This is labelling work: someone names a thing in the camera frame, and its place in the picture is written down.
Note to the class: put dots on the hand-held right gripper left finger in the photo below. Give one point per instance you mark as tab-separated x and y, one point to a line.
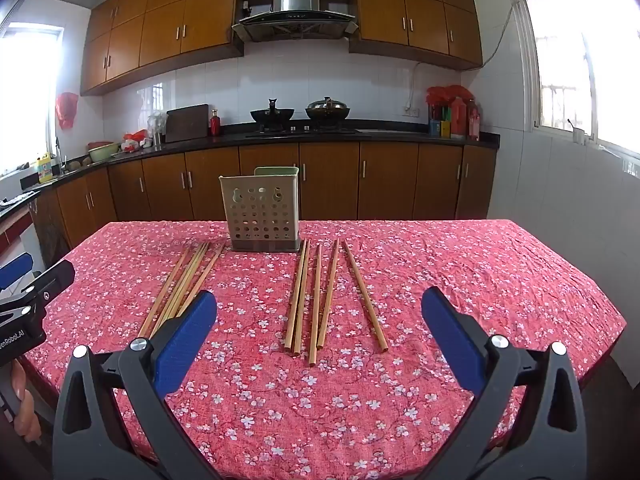
187	345

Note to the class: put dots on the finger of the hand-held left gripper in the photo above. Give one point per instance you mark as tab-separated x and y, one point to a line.
50	282
15	270

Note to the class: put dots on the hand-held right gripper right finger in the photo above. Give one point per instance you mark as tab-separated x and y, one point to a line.
450	340

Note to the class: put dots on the perforated beige utensil holder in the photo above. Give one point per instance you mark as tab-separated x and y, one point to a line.
260	210

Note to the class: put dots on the person's left hand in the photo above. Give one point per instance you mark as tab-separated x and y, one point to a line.
25	405

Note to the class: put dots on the red floral tablecloth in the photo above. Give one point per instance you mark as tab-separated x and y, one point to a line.
400	260

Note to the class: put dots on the yellow detergent bottle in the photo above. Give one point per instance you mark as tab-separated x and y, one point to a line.
46	170

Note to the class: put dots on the kitchen faucet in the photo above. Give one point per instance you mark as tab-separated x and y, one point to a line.
59	155

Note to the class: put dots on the green basin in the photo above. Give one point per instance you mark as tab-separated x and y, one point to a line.
104	151

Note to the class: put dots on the red and white plastic bag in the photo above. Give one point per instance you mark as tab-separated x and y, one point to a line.
136	141

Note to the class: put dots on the small kitchen window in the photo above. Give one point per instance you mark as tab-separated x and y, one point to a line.
30	100

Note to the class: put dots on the wooden lower cabinets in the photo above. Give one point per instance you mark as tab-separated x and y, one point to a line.
390	180

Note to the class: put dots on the wooden cabinets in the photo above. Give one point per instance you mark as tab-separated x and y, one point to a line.
165	25
390	180

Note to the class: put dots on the clear glass cups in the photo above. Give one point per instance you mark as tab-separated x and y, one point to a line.
157	130

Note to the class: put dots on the dark cutting board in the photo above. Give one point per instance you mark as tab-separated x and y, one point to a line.
186	122

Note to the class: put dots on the black kitchen countertop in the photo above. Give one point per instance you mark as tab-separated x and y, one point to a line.
400	136

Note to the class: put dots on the red oil bottle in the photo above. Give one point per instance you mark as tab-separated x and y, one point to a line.
459	120
473	122

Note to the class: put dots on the small red bottle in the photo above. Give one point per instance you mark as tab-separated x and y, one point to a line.
215	124

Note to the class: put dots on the gas stove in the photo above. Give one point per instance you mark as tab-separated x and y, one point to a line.
300	131

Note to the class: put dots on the black wok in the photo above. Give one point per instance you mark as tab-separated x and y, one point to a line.
272	116

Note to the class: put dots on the crumpled red bag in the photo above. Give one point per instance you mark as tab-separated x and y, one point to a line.
450	93

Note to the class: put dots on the dark pot with lid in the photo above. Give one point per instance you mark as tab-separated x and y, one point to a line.
327	110

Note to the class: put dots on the wooden upper cabinets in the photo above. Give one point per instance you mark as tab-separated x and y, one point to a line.
165	25

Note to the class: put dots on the large sliding window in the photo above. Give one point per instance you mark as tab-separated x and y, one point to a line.
565	60

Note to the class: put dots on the white wall socket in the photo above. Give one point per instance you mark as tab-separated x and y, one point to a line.
411	109

